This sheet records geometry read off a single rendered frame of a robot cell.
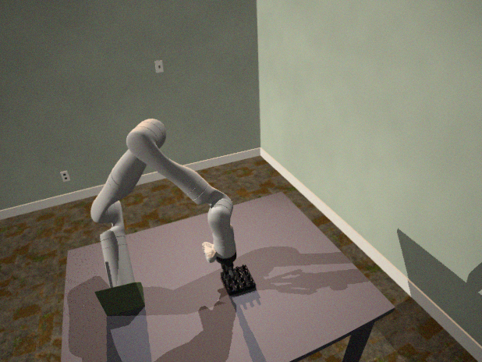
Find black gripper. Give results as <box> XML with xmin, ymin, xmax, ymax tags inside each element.
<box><xmin>216</xmin><ymin>253</ymin><xmax>236</xmax><ymax>285</ymax></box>

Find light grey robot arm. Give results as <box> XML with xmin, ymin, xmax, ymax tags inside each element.
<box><xmin>90</xmin><ymin>119</ymin><xmax>236</xmax><ymax>288</ymax></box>

